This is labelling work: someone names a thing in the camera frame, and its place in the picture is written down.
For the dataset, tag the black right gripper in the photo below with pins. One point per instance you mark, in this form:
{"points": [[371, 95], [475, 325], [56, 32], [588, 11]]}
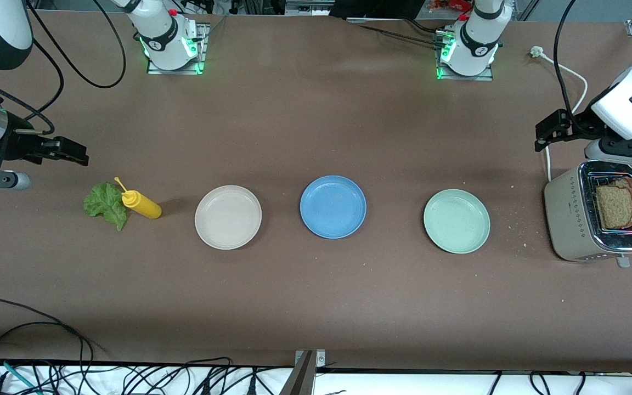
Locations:
{"points": [[18, 145]]}

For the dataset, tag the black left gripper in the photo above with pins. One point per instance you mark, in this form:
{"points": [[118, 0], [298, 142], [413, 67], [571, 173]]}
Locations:
{"points": [[580, 124]]}

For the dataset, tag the green lettuce leaf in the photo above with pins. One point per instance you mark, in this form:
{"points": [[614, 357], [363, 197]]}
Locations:
{"points": [[105, 204]]}

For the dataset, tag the yellow mustard squeeze bottle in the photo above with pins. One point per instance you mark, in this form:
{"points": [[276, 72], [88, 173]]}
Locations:
{"points": [[143, 206]]}

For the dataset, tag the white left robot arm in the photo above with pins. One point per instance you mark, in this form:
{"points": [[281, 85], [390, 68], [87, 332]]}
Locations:
{"points": [[478, 44]]}

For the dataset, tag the pale green plate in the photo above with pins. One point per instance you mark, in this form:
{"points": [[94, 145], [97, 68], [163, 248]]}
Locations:
{"points": [[457, 221]]}

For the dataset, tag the beige plate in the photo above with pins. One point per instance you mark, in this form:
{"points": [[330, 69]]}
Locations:
{"points": [[228, 217]]}

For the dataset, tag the blue plate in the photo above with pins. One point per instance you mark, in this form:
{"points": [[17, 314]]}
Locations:
{"points": [[332, 207]]}

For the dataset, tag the beige chrome toaster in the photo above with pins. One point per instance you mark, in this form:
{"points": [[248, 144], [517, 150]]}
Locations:
{"points": [[565, 219]]}

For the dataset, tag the red snack packet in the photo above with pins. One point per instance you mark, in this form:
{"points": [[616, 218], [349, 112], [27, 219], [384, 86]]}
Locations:
{"points": [[447, 4]]}

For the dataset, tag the grey metal bar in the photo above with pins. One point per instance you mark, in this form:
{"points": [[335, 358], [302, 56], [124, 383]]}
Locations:
{"points": [[300, 378]]}

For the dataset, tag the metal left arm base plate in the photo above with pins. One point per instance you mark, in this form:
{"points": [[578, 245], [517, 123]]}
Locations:
{"points": [[467, 78]]}

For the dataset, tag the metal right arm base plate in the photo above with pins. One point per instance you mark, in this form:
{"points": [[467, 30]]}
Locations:
{"points": [[204, 49]]}

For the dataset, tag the small metal bracket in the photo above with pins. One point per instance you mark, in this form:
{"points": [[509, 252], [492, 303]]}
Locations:
{"points": [[320, 359]]}

